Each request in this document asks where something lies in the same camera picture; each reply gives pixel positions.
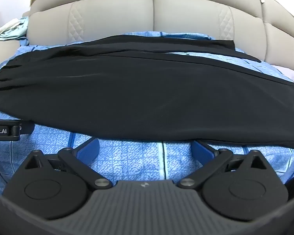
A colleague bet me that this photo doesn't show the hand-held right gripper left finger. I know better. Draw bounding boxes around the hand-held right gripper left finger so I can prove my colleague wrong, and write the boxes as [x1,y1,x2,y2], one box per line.
[24,137,113,190]

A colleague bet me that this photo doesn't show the pale green cloth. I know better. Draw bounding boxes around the pale green cloth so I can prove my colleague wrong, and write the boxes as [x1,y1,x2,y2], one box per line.
[0,17,30,41]

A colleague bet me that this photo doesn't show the grey padded headboard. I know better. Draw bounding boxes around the grey padded headboard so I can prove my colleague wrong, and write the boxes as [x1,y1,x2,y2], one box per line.
[0,0,294,75]

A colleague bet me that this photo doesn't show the white cloth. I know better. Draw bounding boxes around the white cloth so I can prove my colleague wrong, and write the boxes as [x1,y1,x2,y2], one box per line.
[0,18,21,41]

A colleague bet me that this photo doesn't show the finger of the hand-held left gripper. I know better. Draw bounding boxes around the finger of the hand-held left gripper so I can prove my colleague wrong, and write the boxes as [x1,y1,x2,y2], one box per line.
[19,123,35,135]

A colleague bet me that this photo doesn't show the black pants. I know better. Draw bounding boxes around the black pants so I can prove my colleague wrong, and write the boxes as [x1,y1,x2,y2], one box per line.
[0,35,294,151]

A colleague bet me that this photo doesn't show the pale lilac pillow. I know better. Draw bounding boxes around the pale lilac pillow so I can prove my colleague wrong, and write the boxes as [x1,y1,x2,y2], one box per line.
[272,65,294,89]

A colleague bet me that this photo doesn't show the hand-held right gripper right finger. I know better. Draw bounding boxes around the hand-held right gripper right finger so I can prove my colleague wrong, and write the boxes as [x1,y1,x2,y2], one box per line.
[177,139,270,189]

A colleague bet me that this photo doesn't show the blue checked bedsheet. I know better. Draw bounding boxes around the blue checked bedsheet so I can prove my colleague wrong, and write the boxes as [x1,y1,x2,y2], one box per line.
[0,31,294,196]

